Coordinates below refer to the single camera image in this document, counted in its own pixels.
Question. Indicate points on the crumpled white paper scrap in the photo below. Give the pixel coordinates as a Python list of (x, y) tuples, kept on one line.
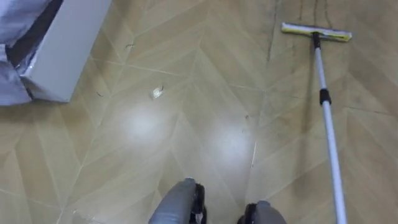
[(156, 92)]

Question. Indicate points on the grey bed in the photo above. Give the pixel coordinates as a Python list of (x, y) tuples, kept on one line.
[(59, 53)]

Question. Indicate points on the mop with white pole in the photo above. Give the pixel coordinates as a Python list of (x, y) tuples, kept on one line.
[(326, 112)]

